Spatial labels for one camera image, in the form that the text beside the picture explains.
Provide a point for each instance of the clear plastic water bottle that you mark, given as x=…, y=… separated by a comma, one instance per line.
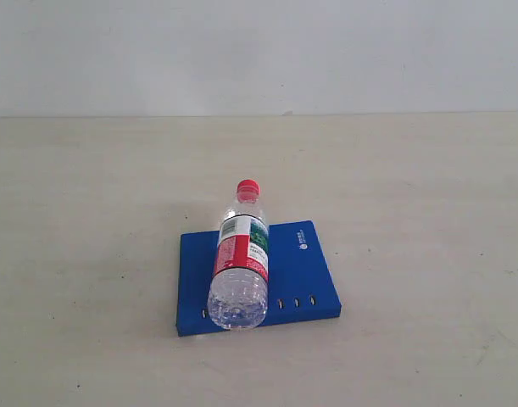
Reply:
x=238, y=293

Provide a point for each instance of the blue ring binder notebook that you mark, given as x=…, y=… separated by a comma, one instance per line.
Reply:
x=300, y=284

